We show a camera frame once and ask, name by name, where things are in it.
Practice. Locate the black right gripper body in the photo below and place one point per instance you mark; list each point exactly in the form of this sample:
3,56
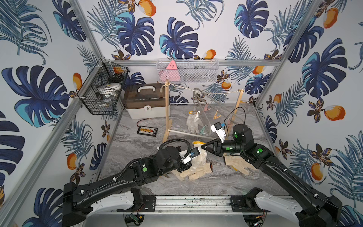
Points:
219,149

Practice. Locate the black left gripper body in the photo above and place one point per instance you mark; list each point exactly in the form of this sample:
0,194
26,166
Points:
184,165

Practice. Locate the beige glove red cuff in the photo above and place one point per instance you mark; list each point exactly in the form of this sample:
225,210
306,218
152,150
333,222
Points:
194,173

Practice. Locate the white glove yellow cuff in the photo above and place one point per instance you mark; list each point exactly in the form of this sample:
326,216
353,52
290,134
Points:
194,122

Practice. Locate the wooden drying rack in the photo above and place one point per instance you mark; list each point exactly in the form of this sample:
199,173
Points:
169,122

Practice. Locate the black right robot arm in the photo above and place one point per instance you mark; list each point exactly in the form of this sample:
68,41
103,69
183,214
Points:
308,207

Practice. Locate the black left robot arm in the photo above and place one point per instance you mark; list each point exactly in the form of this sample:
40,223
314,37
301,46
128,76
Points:
78,199

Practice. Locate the beige glove right side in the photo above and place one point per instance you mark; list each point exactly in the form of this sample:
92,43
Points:
239,164

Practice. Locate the small black tablet device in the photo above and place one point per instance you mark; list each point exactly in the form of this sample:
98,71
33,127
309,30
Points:
147,131

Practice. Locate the brown lidded storage box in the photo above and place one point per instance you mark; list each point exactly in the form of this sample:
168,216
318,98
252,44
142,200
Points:
145,101

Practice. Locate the pink triangular card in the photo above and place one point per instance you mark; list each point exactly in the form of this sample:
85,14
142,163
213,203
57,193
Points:
170,73

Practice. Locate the white object in basket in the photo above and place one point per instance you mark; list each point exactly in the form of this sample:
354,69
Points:
109,89

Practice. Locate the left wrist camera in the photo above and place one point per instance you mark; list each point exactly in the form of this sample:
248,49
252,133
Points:
193,154

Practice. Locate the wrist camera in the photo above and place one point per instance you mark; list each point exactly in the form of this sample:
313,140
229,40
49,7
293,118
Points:
219,129
193,154

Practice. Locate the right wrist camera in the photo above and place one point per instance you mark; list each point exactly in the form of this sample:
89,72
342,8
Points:
219,129

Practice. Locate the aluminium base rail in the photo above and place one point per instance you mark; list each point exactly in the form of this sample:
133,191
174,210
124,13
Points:
214,205

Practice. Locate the clear mesh wall tray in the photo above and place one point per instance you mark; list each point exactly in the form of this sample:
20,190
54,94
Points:
193,71

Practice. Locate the black wire basket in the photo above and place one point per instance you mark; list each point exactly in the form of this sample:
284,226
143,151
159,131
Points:
103,73

